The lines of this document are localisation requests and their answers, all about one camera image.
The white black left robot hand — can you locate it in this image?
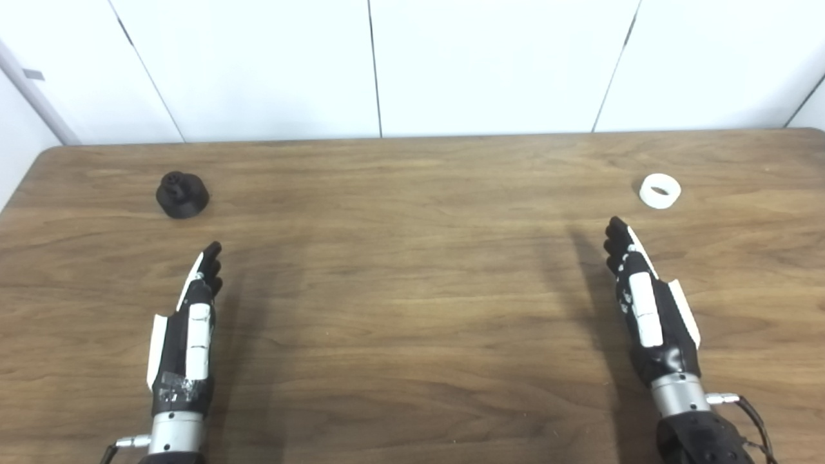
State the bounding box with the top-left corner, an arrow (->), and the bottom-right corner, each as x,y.
147,242 -> 223,417

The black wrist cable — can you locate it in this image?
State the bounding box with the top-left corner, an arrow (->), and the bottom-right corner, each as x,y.
706,392 -> 778,464
100,435 -> 152,464

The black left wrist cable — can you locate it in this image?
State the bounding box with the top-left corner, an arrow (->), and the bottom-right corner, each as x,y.
100,435 -> 152,464

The grey wall corner strip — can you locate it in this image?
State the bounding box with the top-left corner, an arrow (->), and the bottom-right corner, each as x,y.
0,39 -> 82,146

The round black plastic part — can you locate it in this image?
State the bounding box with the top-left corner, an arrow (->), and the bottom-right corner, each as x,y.
156,171 -> 211,219

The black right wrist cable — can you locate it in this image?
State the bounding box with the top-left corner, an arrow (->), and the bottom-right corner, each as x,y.
706,392 -> 778,464

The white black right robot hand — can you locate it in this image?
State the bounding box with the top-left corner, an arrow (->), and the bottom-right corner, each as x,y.
604,217 -> 702,387

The white plastic ring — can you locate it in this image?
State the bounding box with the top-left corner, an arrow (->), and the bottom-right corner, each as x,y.
639,173 -> 682,209

